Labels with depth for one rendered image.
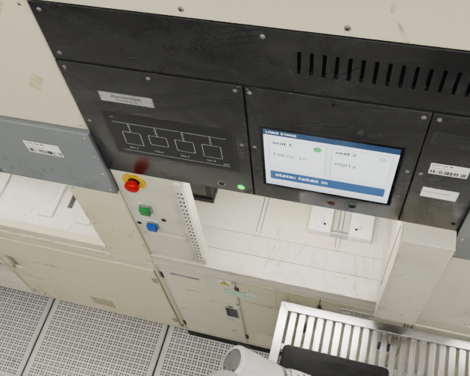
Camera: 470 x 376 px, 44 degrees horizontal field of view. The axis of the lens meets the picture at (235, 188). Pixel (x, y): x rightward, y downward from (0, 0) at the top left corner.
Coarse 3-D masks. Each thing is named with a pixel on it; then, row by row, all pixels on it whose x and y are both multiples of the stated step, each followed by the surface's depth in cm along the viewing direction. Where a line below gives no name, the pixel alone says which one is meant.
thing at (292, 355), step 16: (288, 352) 156; (304, 352) 156; (320, 352) 156; (288, 368) 154; (304, 368) 154; (320, 368) 153; (336, 368) 153; (352, 368) 153; (368, 368) 152; (384, 368) 152
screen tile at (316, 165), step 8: (272, 144) 123; (280, 144) 122; (288, 144) 121; (296, 144) 120; (304, 144) 120; (288, 152) 124; (296, 152) 123; (304, 152) 122; (312, 152) 121; (272, 160) 128; (280, 160) 127; (288, 160) 126; (296, 160) 126; (312, 160) 124; (320, 160) 123; (280, 168) 130; (288, 168) 129; (296, 168) 128; (304, 168) 127; (312, 168) 126; (320, 168) 126
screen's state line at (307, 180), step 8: (272, 176) 133; (280, 176) 133; (288, 176) 132; (296, 176) 131; (304, 176) 130; (312, 184) 132; (320, 184) 131; (328, 184) 130; (336, 184) 129; (344, 184) 129; (352, 184) 128; (360, 192) 130; (368, 192) 129; (376, 192) 128
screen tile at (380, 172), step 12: (336, 156) 120; (348, 156) 119; (360, 156) 118; (372, 156) 117; (384, 156) 116; (336, 168) 124; (384, 168) 120; (360, 180) 126; (372, 180) 124; (384, 180) 123
